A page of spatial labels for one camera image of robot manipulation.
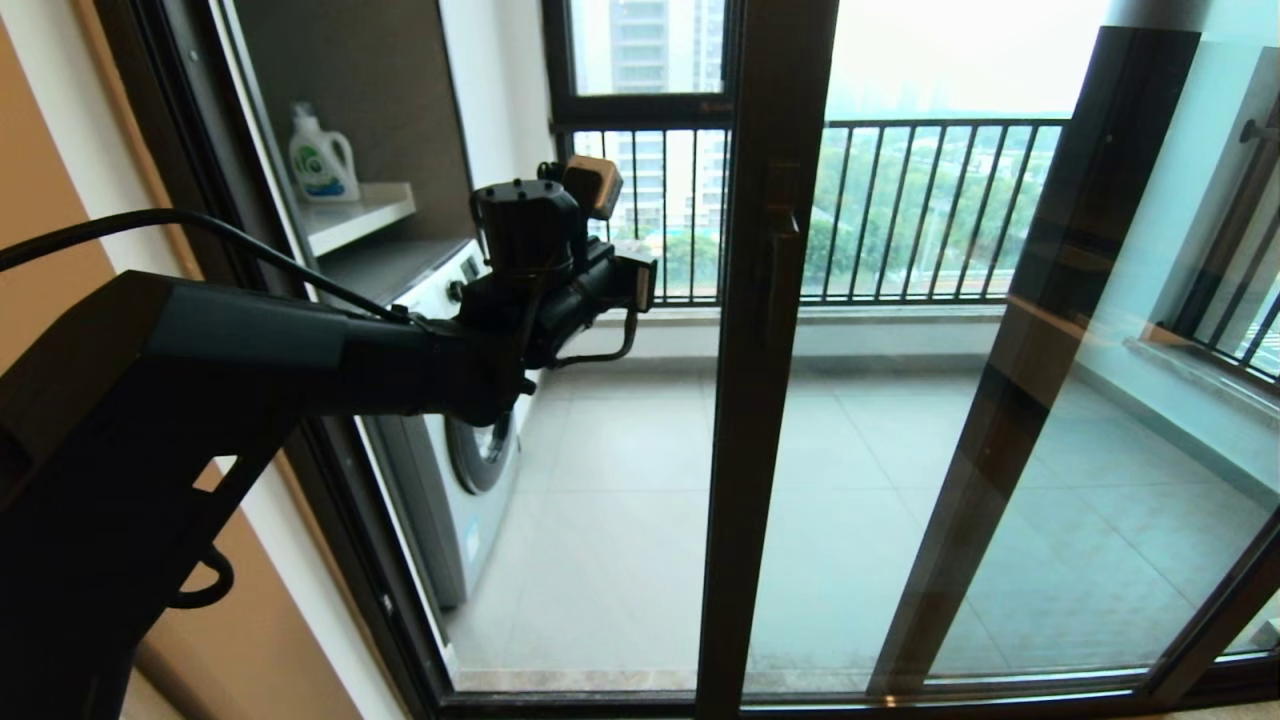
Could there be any white wall shelf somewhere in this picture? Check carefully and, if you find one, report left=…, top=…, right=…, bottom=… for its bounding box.
left=300, top=182, right=416, bottom=259

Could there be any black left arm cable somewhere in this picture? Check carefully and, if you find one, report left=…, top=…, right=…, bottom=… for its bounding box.
left=0, top=208, right=641, bottom=369

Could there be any black side railing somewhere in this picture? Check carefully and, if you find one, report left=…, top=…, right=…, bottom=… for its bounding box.
left=1150, top=95, right=1280, bottom=386

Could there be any stone window sill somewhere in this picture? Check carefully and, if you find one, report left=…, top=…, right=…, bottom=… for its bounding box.
left=590, top=303, right=1006, bottom=331

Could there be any dark brown cabinet niche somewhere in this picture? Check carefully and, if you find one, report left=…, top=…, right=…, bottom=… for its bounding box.
left=235, top=0, right=479, bottom=301

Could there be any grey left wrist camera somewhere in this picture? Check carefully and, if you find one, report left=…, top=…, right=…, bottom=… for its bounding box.
left=612, top=252, right=659, bottom=313

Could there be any black balcony railing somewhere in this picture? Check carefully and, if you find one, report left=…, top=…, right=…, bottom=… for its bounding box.
left=552, top=118, right=1069, bottom=306

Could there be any white detergent bottle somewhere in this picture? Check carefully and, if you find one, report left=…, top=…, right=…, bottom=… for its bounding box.
left=288, top=103, right=361, bottom=204

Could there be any silver front-load washing machine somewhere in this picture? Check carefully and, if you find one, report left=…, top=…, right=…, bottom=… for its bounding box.
left=320, top=238, right=523, bottom=611

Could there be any dark brown sliding glass door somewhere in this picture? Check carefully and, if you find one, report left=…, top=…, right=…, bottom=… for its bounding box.
left=695, top=0, right=1280, bottom=720

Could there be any black window frame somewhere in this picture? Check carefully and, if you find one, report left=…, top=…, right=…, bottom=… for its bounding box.
left=543, top=0, right=743, bottom=304

